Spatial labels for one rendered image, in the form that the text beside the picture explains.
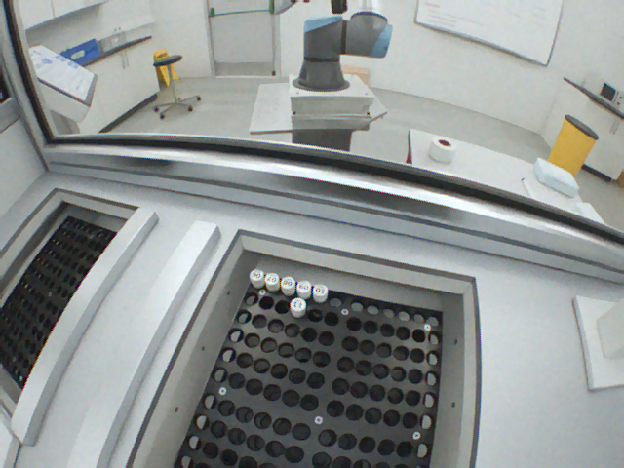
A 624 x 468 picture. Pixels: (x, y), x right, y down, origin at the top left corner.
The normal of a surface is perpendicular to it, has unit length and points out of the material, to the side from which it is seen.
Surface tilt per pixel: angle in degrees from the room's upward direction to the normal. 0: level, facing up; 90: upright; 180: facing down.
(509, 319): 0
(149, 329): 0
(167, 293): 0
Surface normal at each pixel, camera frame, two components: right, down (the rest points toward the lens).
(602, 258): -0.25, 0.72
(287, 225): 0.02, -0.67
